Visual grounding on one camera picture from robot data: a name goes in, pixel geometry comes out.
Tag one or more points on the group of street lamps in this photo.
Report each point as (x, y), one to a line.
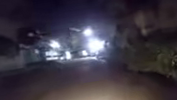
(90, 42)

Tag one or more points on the dark asphalt road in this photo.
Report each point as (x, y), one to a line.
(82, 87)

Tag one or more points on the roadside bushes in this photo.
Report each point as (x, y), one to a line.
(158, 55)

